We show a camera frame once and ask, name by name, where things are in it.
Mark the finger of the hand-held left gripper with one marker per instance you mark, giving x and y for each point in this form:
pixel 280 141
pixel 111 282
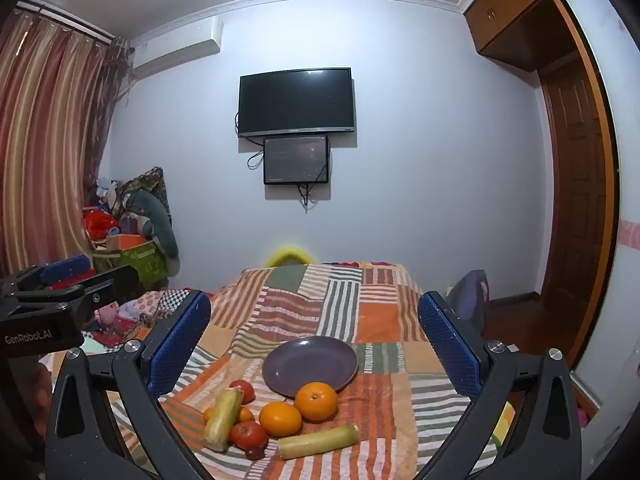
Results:
pixel 107 287
pixel 65 268

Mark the small black wall monitor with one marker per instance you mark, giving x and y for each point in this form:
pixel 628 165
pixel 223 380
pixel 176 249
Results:
pixel 296 160

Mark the pale green zucchini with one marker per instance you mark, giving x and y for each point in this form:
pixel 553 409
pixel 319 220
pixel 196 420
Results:
pixel 222 419
pixel 318 441

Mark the pink slipper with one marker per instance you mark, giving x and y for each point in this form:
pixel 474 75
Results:
pixel 581 417

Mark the floral patchwork cloth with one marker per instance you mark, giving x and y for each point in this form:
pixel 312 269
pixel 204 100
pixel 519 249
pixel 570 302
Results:
pixel 160 302

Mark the white air conditioner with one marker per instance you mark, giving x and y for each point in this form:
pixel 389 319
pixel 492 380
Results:
pixel 175 45

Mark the wooden door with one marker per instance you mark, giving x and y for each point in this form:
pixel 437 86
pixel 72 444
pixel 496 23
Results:
pixel 575 200

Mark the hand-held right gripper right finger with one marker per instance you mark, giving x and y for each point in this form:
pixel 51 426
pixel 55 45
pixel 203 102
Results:
pixel 450 345

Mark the wooden overhead cabinet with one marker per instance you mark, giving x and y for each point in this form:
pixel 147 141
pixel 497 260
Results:
pixel 510 15

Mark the red bag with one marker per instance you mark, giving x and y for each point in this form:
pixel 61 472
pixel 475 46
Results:
pixel 97 225

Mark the dark patterned cushion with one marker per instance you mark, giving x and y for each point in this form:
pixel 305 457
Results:
pixel 150 179

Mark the striped patchwork blanket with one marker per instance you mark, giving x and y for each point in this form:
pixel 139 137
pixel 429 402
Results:
pixel 380 320

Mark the white sliding wardrobe door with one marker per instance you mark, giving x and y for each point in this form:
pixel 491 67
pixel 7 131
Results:
pixel 600 60

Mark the black wall television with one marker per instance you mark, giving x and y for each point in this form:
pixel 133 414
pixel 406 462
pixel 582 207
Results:
pixel 297 102

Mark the purple plate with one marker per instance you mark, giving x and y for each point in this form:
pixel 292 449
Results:
pixel 310 365

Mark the striped red curtain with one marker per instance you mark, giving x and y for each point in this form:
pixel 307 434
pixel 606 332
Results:
pixel 45 135

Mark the yellow plastic object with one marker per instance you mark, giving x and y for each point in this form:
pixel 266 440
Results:
pixel 290 254

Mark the curtain rail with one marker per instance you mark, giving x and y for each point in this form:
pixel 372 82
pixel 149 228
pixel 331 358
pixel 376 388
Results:
pixel 65 19

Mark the large orange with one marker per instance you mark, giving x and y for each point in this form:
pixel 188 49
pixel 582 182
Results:
pixel 316 401
pixel 280 419

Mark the red tomato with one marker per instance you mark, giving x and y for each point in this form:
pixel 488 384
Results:
pixel 245 389
pixel 248 435

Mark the purple chair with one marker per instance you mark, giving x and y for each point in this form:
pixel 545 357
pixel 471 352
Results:
pixel 472 295

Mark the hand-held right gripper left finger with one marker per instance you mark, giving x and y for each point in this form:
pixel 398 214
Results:
pixel 177 355

